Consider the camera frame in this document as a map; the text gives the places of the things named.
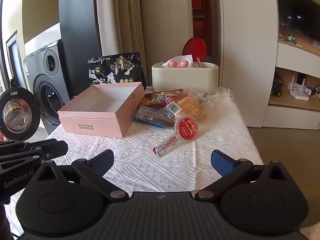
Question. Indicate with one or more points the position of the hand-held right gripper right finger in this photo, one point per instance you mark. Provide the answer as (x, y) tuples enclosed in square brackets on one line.
[(223, 162)]

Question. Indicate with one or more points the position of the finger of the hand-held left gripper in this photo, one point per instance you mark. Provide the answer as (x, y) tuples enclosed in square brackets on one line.
[(50, 148), (20, 163)]

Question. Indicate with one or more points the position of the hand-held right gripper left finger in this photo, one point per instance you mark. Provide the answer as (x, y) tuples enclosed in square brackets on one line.
[(101, 161)]

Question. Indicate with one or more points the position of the pink cardboard box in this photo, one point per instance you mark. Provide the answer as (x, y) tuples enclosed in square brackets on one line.
[(100, 125)]

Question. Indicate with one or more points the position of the jelly cup with red lid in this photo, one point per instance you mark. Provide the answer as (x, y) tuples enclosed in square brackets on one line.
[(186, 130)]

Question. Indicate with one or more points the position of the bread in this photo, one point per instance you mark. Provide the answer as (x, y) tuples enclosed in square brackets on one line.
[(195, 105)]

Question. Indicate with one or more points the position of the blue snack packet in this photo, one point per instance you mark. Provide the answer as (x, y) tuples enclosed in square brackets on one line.
[(155, 121)]

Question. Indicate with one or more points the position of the long red snack packet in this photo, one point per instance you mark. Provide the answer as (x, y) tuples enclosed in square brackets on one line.
[(155, 100)]

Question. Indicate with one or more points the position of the grey washing machine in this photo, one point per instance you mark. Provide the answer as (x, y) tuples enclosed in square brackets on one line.
[(50, 80)]

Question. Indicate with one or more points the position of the white textured tablecloth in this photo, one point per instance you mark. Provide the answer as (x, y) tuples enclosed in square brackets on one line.
[(150, 160)]

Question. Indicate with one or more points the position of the small toy car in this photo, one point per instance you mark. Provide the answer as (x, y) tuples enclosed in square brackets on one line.
[(277, 87)]

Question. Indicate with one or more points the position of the beige tissue box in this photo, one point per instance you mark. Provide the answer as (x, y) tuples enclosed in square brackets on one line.
[(185, 78)]

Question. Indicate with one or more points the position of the black snack bag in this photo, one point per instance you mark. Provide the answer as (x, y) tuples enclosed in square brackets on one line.
[(115, 67)]

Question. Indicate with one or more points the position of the white router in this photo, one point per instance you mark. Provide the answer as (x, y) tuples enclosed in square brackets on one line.
[(298, 96)]

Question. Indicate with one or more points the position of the pink toy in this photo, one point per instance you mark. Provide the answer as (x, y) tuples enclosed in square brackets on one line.
[(178, 63)]

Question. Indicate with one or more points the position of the white tissue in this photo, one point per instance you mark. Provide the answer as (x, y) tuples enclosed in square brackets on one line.
[(185, 58)]

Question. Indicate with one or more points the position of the tall black cabinet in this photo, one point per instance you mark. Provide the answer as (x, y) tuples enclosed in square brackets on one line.
[(77, 17)]

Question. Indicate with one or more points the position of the white power strip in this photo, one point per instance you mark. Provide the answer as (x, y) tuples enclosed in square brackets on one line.
[(313, 91)]

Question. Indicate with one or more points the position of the red round chair back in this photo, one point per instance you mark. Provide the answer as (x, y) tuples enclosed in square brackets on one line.
[(195, 47)]

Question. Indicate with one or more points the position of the white wooden shelf unit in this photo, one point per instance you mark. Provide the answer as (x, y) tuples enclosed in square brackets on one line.
[(292, 57)]

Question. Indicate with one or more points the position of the beige curtain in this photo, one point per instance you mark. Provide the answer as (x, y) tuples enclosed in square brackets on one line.
[(125, 17)]

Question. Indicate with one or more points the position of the red wooden rack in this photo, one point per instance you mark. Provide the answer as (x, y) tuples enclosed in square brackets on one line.
[(200, 5)]

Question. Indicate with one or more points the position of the black television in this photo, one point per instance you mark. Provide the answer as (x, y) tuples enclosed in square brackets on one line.
[(300, 10)]

